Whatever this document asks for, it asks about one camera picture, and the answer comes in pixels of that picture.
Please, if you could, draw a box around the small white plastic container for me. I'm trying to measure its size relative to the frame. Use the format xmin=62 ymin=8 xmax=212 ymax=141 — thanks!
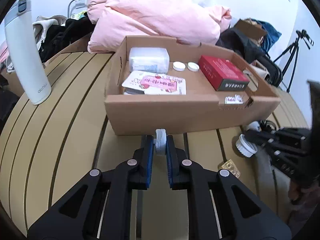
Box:
xmin=154 ymin=129 xmax=167 ymax=156

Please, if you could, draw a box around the pink patterned packet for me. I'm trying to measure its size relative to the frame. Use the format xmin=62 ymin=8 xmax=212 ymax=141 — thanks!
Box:
xmin=122 ymin=70 xmax=187 ymax=96

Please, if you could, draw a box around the small white object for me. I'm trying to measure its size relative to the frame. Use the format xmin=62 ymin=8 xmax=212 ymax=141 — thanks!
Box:
xmin=246 ymin=121 xmax=261 ymax=132

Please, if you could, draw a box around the black suitcase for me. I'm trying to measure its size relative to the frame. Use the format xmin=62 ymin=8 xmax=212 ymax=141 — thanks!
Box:
xmin=250 ymin=54 xmax=283 ymax=88

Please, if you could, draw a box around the white metal frame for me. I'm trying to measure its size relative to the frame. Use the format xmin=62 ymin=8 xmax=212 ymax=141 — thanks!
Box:
xmin=67 ymin=0 xmax=88 ymax=18

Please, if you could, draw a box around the wooden slat folding table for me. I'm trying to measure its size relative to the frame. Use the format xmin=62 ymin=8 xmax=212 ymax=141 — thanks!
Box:
xmin=0 ymin=51 xmax=313 ymax=240

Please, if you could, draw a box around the white ribbed jar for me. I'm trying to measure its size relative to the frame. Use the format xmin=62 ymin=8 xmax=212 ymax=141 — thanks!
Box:
xmin=235 ymin=134 xmax=258 ymax=158

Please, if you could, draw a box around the black plastic bag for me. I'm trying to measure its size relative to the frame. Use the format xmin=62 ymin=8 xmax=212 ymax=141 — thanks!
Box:
xmin=216 ymin=27 xmax=270 ymax=61

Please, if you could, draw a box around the beige tote bag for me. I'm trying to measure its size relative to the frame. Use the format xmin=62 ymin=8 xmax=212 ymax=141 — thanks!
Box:
xmin=242 ymin=60 xmax=271 ymax=92

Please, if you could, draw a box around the black clothes pile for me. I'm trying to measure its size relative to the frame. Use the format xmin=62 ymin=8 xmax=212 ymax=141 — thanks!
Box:
xmin=0 ymin=74 xmax=20 ymax=131

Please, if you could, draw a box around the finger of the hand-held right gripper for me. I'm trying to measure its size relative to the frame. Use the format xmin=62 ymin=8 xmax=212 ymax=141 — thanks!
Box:
xmin=271 ymin=151 xmax=310 ymax=178
xmin=246 ymin=129 xmax=308 ymax=153

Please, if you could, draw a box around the pink duvet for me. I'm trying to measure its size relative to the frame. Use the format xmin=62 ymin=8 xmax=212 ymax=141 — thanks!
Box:
xmin=86 ymin=0 xmax=232 ymax=54

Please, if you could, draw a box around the open cardboard box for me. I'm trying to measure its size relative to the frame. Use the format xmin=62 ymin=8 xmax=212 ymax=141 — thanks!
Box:
xmin=233 ymin=18 xmax=268 ymax=43

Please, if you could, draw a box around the blue bag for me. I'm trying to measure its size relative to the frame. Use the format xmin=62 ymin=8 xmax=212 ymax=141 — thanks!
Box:
xmin=250 ymin=17 xmax=282 ymax=46

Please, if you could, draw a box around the white thermos bottle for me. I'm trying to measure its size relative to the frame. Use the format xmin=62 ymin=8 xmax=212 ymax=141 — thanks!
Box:
xmin=4 ymin=0 xmax=52 ymax=106

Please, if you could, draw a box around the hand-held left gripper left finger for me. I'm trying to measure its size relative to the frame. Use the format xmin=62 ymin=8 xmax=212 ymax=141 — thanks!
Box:
xmin=27 ymin=134 xmax=154 ymax=240

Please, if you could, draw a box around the small black object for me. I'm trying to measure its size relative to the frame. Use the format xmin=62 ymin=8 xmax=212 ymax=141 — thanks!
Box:
xmin=260 ymin=120 xmax=277 ymax=133

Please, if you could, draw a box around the red box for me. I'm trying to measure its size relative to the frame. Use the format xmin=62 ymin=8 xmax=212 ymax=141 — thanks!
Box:
xmin=198 ymin=55 xmax=250 ymax=91

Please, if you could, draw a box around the shallow cardboard tray box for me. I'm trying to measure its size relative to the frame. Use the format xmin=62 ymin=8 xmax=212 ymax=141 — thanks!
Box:
xmin=104 ymin=35 xmax=282 ymax=136

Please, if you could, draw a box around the clear plastic wipes pack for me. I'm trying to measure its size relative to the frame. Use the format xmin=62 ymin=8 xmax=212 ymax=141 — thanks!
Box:
xmin=128 ymin=47 xmax=170 ymax=73

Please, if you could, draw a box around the person's right forearm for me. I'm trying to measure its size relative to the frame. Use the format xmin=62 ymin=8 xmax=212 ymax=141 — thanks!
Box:
xmin=287 ymin=180 xmax=320 ymax=212

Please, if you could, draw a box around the pink backpack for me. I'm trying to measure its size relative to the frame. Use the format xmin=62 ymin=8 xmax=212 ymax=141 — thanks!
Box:
xmin=0 ymin=42 xmax=10 ymax=63

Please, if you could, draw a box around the small yellow packet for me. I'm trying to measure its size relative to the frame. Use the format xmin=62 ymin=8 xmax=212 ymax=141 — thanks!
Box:
xmin=217 ymin=158 xmax=241 ymax=178

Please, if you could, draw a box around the black camera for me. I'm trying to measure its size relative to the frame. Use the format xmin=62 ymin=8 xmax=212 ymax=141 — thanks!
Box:
xmin=296 ymin=29 xmax=314 ymax=49

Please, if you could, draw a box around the black tripod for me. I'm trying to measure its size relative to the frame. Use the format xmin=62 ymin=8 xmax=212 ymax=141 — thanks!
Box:
xmin=272 ymin=36 xmax=301 ymax=93

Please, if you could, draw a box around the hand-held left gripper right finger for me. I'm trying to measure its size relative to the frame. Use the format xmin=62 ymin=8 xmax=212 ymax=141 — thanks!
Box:
xmin=166 ymin=135 xmax=292 ymax=240

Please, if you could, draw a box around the beige clothing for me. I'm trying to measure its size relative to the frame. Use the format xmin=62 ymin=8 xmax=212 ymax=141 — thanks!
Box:
xmin=32 ymin=15 xmax=68 ymax=51

